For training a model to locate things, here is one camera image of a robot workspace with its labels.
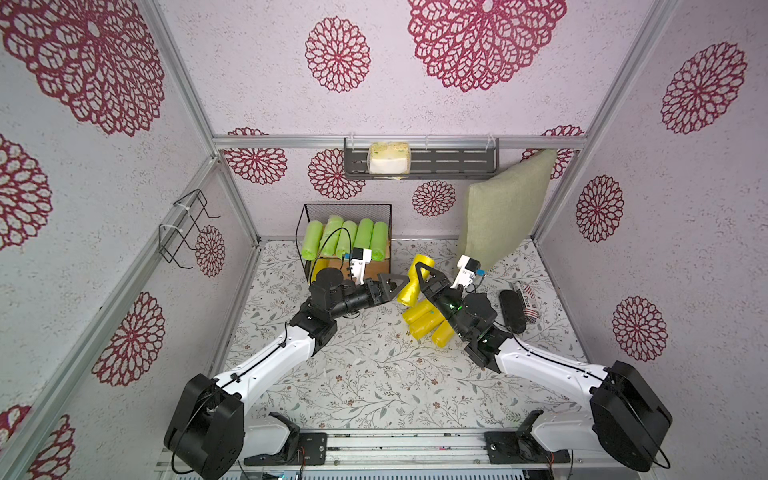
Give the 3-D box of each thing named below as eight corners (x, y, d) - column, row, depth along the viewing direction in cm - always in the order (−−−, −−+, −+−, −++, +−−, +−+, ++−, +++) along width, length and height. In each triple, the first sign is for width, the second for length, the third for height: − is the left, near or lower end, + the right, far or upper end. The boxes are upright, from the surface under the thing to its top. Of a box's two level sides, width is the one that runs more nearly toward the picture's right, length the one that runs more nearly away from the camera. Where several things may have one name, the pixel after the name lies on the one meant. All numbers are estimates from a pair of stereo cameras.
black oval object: (509, 332, 97) (512, 327, 94) (498, 295, 106) (501, 290, 103) (526, 332, 97) (530, 327, 94) (514, 295, 106) (517, 290, 103)
